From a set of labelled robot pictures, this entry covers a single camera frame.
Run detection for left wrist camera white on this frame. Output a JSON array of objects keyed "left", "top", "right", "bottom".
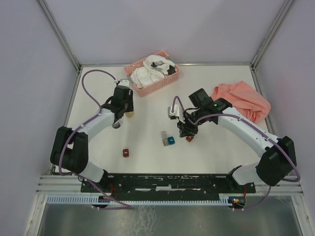
[{"left": 116, "top": 79, "right": 129, "bottom": 87}]

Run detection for white bottle cap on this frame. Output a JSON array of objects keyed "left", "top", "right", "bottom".
[{"left": 112, "top": 121, "right": 121, "bottom": 129}]

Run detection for pink shirt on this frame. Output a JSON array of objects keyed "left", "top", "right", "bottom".
[{"left": 211, "top": 81, "right": 271, "bottom": 124}]

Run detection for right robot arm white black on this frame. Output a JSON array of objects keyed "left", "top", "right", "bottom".
[{"left": 168, "top": 88, "right": 301, "bottom": 192}]

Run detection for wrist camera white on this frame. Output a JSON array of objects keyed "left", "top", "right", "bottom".
[
  {"left": 168, "top": 104, "right": 185, "bottom": 123},
  {"left": 116, "top": 79, "right": 129, "bottom": 87}
]

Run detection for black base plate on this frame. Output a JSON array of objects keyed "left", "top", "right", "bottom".
[{"left": 96, "top": 174, "right": 256, "bottom": 201}]

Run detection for red pill box left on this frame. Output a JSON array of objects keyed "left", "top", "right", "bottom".
[{"left": 123, "top": 148, "right": 129, "bottom": 158}]

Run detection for white cable duct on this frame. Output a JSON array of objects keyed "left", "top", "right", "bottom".
[{"left": 46, "top": 195, "right": 232, "bottom": 206}]

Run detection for grey pill box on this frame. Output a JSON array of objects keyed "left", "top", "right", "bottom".
[{"left": 161, "top": 131, "right": 169, "bottom": 146}]

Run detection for red pill box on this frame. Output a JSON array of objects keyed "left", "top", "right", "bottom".
[
  {"left": 123, "top": 148, "right": 129, "bottom": 158},
  {"left": 186, "top": 136, "right": 194, "bottom": 142}
]

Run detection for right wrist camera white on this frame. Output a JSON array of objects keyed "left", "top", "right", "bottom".
[{"left": 168, "top": 104, "right": 185, "bottom": 123}]

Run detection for red pill box right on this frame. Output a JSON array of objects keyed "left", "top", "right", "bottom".
[{"left": 186, "top": 136, "right": 194, "bottom": 142}]

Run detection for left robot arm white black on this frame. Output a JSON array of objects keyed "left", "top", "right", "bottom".
[{"left": 50, "top": 85, "right": 134, "bottom": 192}]

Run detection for glass pill bottle yellow pills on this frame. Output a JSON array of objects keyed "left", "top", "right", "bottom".
[{"left": 125, "top": 112, "right": 134, "bottom": 118}]

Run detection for teal pill box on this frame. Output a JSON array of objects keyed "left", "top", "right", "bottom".
[{"left": 167, "top": 136, "right": 175, "bottom": 145}]

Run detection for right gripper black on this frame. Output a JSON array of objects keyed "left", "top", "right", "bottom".
[{"left": 177, "top": 108, "right": 206, "bottom": 138}]

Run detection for pink plastic basket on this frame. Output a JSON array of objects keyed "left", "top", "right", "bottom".
[{"left": 124, "top": 51, "right": 181, "bottom": 97}]

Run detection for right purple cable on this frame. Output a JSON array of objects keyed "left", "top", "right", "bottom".
[{"left": 171, "top": 95, "right": 301, "bottom": 211}]

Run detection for white cloth in basket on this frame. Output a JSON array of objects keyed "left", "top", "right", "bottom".
[{"left": 130, "top": 55, "right": 178, "bottom": 89}]

